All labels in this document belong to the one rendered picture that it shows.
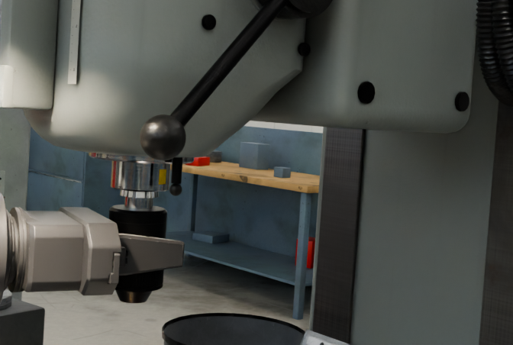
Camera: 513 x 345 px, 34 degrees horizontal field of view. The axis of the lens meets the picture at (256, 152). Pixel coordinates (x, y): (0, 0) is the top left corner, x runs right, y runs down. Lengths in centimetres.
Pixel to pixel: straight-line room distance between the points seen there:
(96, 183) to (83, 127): 740
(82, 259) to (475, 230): 44
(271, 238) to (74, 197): 217
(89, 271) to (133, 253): 5
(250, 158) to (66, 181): 234
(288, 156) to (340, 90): 600
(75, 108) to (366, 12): 24
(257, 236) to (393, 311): 599
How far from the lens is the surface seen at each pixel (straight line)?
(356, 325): 102
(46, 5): 62
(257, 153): 645
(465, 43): 78
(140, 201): 68
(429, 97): 74
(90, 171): 796
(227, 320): 298
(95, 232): 63
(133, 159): 64
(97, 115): 60
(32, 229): 63
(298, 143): 657
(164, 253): 67
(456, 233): 92
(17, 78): 61
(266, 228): 686
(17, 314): 99
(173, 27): 58
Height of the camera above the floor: 135
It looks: 3 degrees down
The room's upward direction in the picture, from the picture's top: 4 degrees clockwise
